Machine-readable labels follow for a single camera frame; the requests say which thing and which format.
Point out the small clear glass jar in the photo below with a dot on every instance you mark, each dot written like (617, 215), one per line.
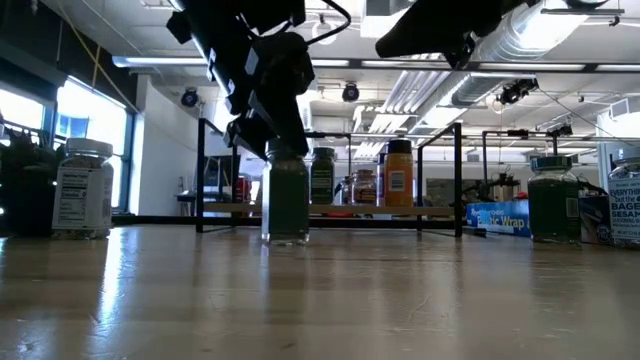
(346, 192)

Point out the purple-label spice jar black lid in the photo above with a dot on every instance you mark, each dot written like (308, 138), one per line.
(381, 180)

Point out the small glass jar yellow label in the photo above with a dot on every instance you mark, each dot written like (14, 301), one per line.
(364, 192)

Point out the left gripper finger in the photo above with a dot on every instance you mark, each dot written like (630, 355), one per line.
(290, 125)
(250, 135)

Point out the white-lidded bagel seasoning jar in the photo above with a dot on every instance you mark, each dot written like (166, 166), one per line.
(625, 215)

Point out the potted succulent black pot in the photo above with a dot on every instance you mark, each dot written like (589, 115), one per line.
(25, 200)

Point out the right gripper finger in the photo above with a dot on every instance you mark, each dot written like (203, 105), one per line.
(430, 30)
(461, 52)

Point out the green-lidded oregano jar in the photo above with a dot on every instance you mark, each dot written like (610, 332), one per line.
(322, 190)

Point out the orange spice jar black lid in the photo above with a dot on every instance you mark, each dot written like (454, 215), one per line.
(399, 192)

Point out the black table frame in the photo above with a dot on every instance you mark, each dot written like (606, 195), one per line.
(150, 220)

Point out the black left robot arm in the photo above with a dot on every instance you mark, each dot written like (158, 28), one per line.
(220, 50)

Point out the overhead light bar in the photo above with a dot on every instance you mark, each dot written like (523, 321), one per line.
(500, 65)

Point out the blue plastic wrap box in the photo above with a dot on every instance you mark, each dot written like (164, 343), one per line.
(497, 220)

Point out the black background frame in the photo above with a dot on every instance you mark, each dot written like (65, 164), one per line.
(325, 135)
(517, 133)

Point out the red background object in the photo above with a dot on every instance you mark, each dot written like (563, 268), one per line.
(243, 189)

